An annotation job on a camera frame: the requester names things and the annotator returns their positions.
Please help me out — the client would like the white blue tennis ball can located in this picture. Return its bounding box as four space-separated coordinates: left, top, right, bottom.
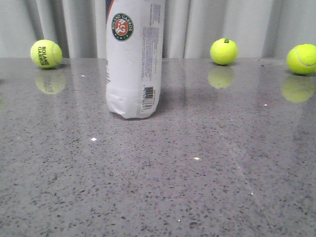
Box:
106 0 165 119

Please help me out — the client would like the Wilson tennis ball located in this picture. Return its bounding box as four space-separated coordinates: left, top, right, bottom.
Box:
210 38 238 65

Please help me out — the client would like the Roland Garros tennis ball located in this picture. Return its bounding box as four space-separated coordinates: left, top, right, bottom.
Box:
30 39 63 69

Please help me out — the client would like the plain yellow tennis ball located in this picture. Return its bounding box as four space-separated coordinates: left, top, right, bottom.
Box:
286 43 316 75

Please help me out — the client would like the grey curtain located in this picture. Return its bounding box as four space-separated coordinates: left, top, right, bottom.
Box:
0 0 316 58

